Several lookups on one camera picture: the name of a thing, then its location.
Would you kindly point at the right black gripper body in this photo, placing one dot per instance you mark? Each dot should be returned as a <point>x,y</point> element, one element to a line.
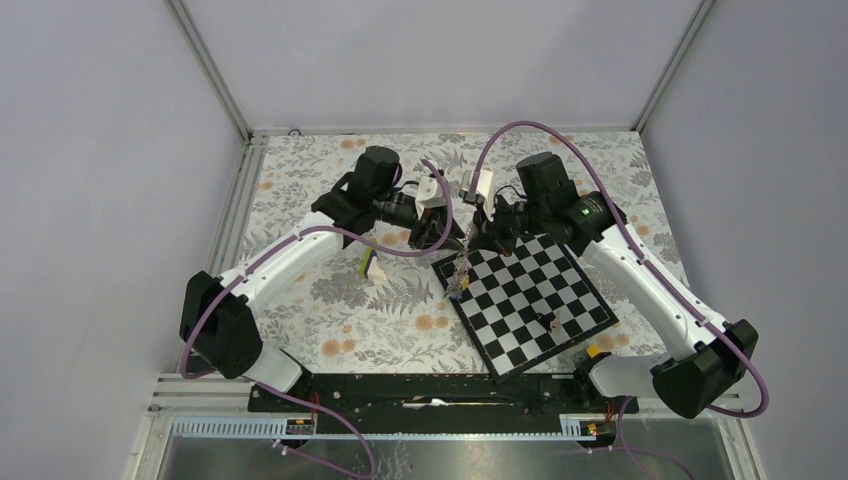
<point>528,217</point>

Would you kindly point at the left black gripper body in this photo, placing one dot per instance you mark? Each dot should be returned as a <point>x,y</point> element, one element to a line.
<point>395,208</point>

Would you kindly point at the metal keyring disc with rings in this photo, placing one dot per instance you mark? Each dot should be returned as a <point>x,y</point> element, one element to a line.
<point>462,265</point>

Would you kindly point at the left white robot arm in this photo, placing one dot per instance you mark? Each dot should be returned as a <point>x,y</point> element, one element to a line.
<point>219,312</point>

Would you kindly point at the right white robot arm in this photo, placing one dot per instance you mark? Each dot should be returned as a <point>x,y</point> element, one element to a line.
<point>705,353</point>

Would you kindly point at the green purple white toy bricks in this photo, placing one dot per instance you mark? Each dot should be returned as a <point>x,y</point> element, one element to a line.
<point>370,268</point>

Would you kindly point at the black white chessboard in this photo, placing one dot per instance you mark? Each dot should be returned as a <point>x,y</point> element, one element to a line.
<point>506,293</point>

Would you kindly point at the floral patterned table mat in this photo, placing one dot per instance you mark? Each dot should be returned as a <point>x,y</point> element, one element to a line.
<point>334,321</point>

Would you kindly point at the small yellow cube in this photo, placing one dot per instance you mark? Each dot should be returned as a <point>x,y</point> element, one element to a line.
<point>593,351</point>

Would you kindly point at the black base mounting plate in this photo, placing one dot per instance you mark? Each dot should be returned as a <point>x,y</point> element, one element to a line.
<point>465,399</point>

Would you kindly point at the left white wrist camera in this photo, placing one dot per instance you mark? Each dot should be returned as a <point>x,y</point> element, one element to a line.
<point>429,195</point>

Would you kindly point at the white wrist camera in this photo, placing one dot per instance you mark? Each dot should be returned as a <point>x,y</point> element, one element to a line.
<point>429,195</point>
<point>477,188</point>

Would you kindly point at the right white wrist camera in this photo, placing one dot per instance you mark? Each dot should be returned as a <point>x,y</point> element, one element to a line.
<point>477,188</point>

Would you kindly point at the white slotted cable duct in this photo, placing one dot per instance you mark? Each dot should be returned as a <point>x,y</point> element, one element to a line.
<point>555,428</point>

